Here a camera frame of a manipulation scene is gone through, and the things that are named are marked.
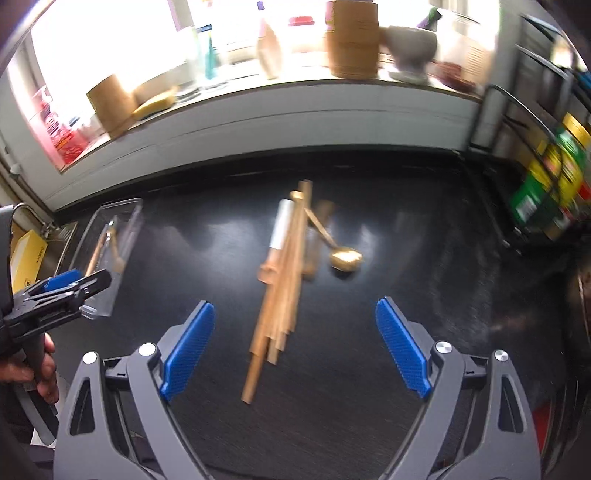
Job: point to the tall bamboo utensil holder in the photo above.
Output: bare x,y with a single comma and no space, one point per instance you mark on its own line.
352,39

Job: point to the person's left hand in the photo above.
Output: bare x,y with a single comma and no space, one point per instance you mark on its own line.
13,370

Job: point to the long light wooden chopstick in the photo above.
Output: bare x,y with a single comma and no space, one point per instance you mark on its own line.
287,287

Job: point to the yellow sponge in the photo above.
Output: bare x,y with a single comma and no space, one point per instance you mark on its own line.
160,102

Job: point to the chrome sink faucet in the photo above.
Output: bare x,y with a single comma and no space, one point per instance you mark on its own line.
46,225

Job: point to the gold metal spoon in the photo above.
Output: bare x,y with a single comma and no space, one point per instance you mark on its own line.
343,259

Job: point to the white ceramic mortar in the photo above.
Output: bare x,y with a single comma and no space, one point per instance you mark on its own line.
412,50

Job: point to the clear plastic utensil tray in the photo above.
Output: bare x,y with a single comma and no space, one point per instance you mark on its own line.
128,220

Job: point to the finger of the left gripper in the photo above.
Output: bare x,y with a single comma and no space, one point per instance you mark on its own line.
62,280
93,284

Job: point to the white handled spoon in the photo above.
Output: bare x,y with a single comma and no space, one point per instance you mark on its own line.
280,235

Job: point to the yellow cardboard box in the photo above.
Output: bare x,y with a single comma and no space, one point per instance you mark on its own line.
26,260

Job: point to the red detergent bottle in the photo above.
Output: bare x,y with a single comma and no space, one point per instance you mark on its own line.
67,143

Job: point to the green packaged box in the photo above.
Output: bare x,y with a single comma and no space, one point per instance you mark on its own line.
548,199

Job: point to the black wire rack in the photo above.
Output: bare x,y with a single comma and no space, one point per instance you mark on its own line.
547,79

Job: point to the small bamboo cup holder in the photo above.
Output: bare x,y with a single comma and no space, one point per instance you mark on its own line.
113,106

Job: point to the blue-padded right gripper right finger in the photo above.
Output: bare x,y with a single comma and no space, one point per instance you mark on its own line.
412,362

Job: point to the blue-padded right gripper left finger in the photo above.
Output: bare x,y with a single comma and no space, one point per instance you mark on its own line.
181,347

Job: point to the dark reddish wooden chopstick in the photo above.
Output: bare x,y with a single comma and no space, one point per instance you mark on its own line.
260,341

